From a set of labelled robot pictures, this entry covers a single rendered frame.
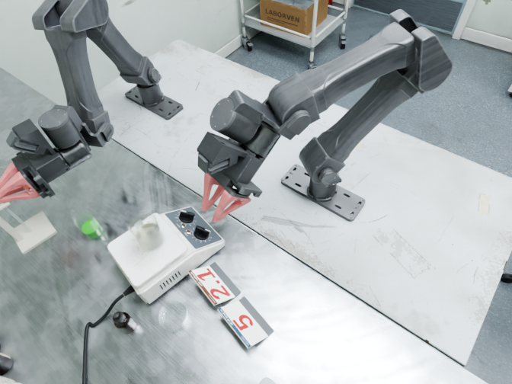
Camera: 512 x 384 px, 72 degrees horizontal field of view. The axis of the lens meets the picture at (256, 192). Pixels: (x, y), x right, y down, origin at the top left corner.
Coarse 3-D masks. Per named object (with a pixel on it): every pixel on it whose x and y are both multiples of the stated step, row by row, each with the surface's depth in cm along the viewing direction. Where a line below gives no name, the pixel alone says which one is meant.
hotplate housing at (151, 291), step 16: (208, 224) 79; (224, 240) 77; (112, 256) 71; (192, 256) 70; (208, 256) 75; (160, 272) 68; (176, 272) 70; (128, 288) 70; (144, 288) 66; (160, 288) 69
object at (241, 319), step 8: (232, 304) 69; (232, 312) 67; (240, 312) 68; (232, 320) 65; (240, 320) 66; (248, 320) 67; (240, 328) 64; (248, 328) 65; (256, 328) 66; (248, 336) 64; (256, 336) 65; (264, 336) 66
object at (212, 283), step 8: (200, 272) 72; (208, 272) 73; (200, 280) 70; (208, 280) 71; (216, 280) 72; (208, 288) 69; (216, 288) 70; (224, 288) 71; (216, 296) 68; (224, 296) 69
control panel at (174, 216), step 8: (192, 208) 81; (168, 216) 76; (176, 216) 77; (200, 216) 80; (176, 224) 75; (184, 224) 76; (192, 224) 77; (200, 224) 78; (184, 232) 74; (192, 232) 75; (192, 240) 73; (200, 240) 74; (208, 240) 74; (216, 240) 75
